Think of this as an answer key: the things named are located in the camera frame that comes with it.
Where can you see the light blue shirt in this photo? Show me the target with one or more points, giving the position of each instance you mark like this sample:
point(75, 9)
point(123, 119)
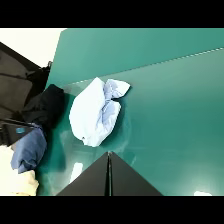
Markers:
point(95, 113)

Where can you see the cream garment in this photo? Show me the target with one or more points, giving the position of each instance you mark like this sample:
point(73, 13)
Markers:
point(15, 180)

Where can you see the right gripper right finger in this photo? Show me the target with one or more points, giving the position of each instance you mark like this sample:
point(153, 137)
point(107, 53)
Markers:
point(128, 183)

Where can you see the blue garment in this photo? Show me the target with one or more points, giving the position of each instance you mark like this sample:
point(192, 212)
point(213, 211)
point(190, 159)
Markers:
point(29, 150)

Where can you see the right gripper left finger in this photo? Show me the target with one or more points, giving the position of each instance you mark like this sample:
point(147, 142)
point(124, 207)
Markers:
point(92, 181)

